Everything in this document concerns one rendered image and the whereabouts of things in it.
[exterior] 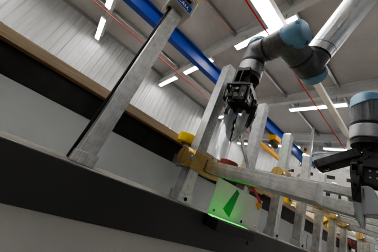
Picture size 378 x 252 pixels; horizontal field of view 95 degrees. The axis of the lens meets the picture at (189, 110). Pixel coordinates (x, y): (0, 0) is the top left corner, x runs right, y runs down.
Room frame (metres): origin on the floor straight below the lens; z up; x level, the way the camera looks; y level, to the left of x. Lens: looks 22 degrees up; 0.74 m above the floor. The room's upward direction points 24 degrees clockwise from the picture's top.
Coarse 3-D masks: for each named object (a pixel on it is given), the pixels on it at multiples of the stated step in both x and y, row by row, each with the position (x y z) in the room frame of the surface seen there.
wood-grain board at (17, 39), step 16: (0, 32) 0.38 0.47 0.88; (16, 32) 0.39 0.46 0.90; (16, 48) 0.42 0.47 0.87; (32, 48) 0.41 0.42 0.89; (48, 64) 0.43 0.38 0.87; (64, 64) 0.44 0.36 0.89; (80, 80) 0.47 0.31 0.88; (128, 112) 0.56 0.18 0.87; (144, 112) 0.58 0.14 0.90; (160, 128) 0.62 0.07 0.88; (288, 208) 1.16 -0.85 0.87
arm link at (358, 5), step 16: (352, 0) 0.28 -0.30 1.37; (368, 0) 0.26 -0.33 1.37; (336, 16) 0.31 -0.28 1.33; (352, 16) 0.29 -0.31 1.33; (320, 32) 0.34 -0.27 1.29; (336, 32) 0.32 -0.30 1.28; (320, 48) 0.35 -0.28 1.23; (336, 48) 0.34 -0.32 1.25; (304, 64) 0.37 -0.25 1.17; (320, 64) 0.36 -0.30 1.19; (304, 80) 0.42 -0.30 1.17; (320, 80) 0.40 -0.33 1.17
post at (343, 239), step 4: (344, 196) 1.26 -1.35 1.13; (340, 228) 1.28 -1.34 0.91; (344, 228) 1.26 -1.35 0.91; (340, 232) 1.27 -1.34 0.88; (344, 232) 1.26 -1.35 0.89; (340, 236) 1.27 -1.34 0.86; (344, 236) 1.26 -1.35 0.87; (340, 240) 1.27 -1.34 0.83; (344, 240) 1.26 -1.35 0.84; (340, 244) 1.27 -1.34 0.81; (344, 244) 1.25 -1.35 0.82; (340, 248) 1.27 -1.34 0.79; (344, 248) 1.25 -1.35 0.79
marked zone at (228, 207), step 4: (236, 192) 0.58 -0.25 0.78; (232, 196) 0.58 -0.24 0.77; (236, 196) 0.59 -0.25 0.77; (232, 200) 0.58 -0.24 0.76; (236, 200) 0.59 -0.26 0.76; (228, 204) 0.57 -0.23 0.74; (232, 204) 0.58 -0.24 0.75; (224, 208) 0.57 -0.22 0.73; (228, 208) 0.57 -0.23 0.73; (232, 208) 0.58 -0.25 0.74; (228, 212) 0.58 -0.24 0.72; (228, 216) 0.58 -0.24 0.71
